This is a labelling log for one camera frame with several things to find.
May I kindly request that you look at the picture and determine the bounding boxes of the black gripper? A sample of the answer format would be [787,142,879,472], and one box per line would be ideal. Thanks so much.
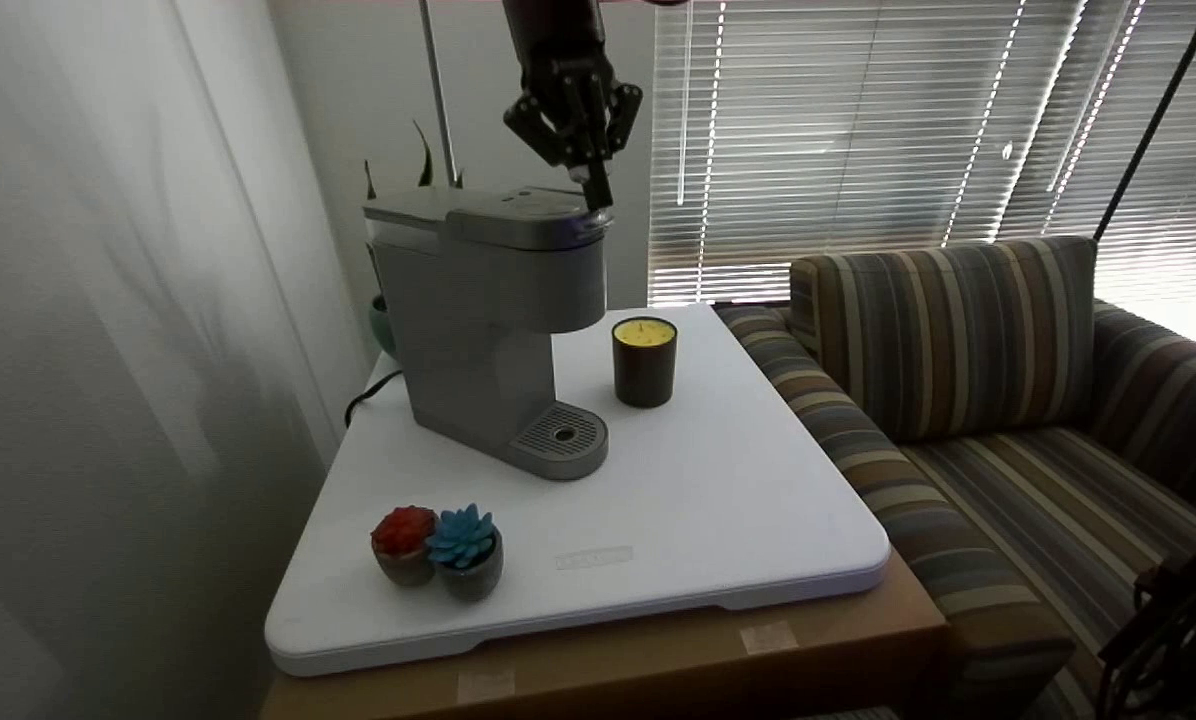
[500,30,647,215]

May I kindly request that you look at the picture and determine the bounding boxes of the grey single-serve coffeemaker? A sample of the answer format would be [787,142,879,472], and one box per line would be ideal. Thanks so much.
[360,184,617,486]

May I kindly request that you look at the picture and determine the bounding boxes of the thin vertical metal pole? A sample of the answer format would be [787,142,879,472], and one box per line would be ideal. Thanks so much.
[417,0,455,191]

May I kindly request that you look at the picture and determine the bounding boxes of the yellow candle in dark glass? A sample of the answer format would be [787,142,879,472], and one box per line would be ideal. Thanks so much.
[602,314,682,411]

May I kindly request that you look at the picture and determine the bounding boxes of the white window blinds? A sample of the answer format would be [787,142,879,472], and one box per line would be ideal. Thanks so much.
[644,0,1196,339]

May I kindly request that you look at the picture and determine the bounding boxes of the white plastic table board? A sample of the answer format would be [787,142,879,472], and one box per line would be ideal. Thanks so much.
[259,303,895,685]

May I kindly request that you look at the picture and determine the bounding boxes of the blue succulent in small pot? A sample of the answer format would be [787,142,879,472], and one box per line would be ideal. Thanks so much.
[424,500,508,603]

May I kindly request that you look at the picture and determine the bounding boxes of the striped fabric sofa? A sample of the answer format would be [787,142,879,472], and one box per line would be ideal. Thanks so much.
[709,234,1196,720]

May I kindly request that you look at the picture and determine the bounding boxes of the red succulent in small pot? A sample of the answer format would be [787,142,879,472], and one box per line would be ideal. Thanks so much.
[367,500,439,593]

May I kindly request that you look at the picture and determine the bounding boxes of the black slanted stand pole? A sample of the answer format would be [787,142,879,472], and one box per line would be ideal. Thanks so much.
[1089,0,1196,249]

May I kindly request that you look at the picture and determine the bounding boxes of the black tripod stand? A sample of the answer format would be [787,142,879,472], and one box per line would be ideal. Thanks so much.
[1093,495,1196,720]

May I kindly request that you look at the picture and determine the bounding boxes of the black power cord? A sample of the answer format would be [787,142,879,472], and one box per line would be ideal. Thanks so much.
[335,364,405,437]

